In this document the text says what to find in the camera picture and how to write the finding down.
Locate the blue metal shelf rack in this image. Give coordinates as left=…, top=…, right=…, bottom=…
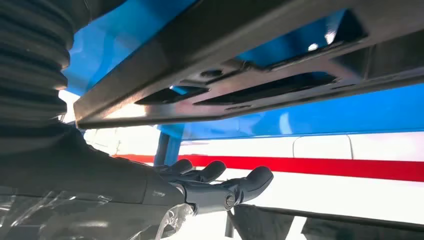
left=62, top=0, right=424, bottom=167

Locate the clear plastic film wrap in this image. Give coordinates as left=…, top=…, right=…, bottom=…
left=0, top=185, right=196, bottom=240

